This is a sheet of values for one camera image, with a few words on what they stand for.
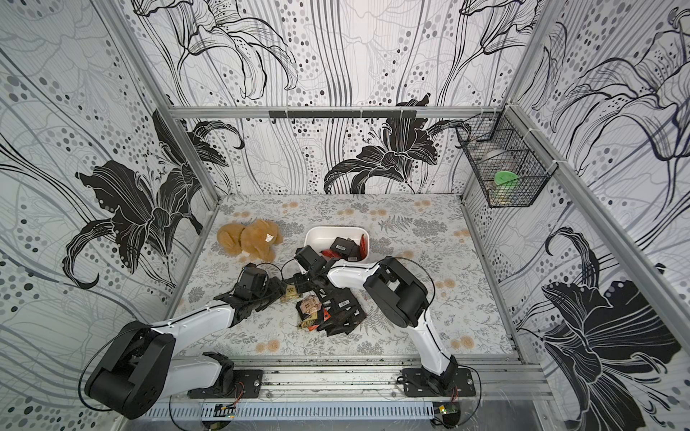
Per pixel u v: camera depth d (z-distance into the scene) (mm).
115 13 691
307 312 842
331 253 948
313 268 745
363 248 959
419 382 699
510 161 782
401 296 527
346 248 983
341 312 838
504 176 796
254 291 702
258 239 925
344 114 916
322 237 1047
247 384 734
